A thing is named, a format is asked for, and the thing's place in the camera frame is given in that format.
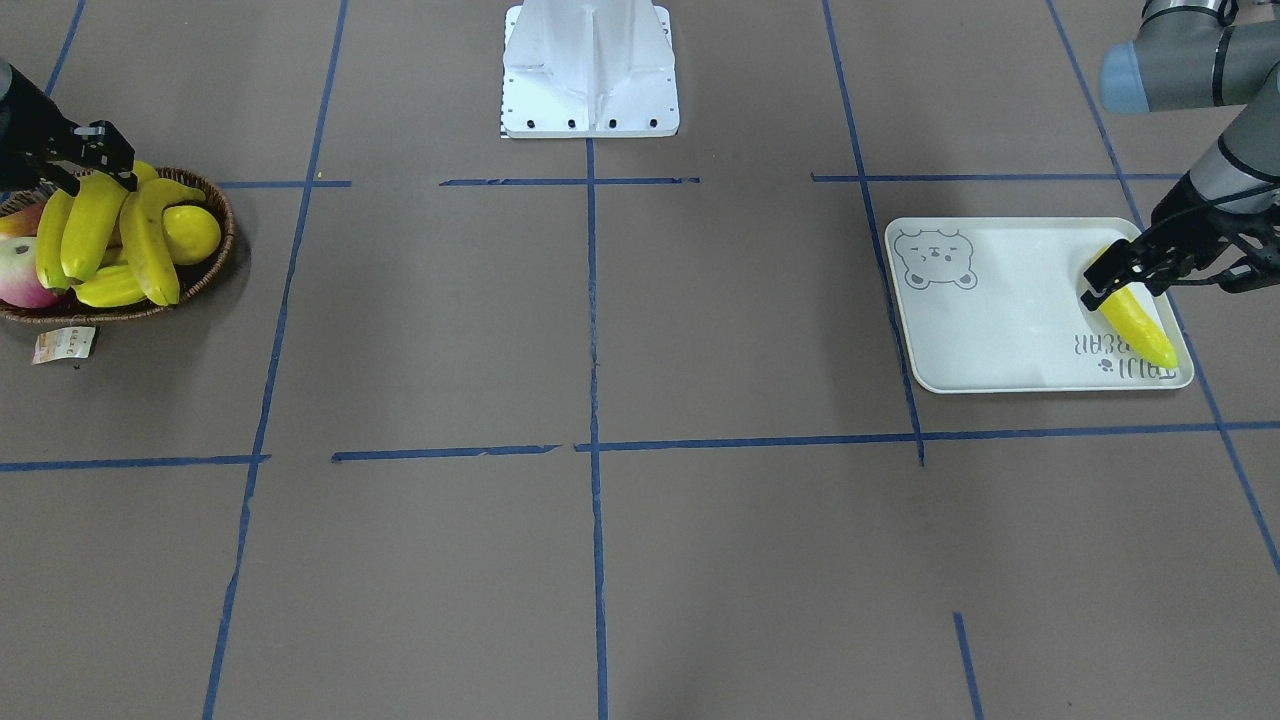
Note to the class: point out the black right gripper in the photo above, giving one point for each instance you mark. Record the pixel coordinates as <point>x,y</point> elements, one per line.
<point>30,125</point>

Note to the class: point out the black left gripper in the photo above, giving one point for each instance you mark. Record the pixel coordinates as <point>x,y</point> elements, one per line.
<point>1187,232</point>

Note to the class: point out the yellow banana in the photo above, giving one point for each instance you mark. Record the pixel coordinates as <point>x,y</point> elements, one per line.
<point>50,232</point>
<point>1138,329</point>
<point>90,225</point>
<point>143,238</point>

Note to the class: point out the brown wicker basket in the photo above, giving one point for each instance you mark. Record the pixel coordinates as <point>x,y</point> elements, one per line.
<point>111,293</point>

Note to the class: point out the paper basket tag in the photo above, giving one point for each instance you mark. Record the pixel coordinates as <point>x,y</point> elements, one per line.
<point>67,343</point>

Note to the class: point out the orange red mango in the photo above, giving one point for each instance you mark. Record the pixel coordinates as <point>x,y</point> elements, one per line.
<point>23,222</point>

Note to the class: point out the yellow lemon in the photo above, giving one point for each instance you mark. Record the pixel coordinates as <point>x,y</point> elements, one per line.
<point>192,234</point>

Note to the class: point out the white bear tray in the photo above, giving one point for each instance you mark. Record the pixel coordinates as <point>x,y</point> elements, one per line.
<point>992,305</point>

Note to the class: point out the pink peach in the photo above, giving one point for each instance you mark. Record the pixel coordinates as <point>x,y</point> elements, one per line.
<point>20,286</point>

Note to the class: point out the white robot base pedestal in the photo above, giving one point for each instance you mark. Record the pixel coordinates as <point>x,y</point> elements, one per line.
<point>589,69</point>

